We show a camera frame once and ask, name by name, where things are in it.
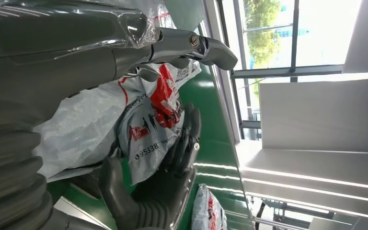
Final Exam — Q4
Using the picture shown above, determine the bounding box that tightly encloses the grey courier bag red print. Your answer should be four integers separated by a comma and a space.
33, 0, 203, 186

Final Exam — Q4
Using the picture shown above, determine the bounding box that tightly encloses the green conveyor belt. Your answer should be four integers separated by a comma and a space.
46, 0, 254, 230

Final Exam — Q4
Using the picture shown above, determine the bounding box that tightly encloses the grey courier bag black print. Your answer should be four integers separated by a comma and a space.
191, 183, 228, 230

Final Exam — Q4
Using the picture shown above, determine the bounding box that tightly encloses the white ledge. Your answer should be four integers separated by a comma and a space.
234, 139, 368, 223

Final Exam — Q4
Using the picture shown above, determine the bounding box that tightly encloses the large white partition panel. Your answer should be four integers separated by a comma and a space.
258, 76, 368, 154

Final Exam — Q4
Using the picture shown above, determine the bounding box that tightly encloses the dark framed window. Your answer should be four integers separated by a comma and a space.
216, 0, 362, 140

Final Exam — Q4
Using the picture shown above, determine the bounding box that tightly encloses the aluminium conveyor side rail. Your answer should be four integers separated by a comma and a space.
53, 196, 108, 230
200, 0, 258, 230

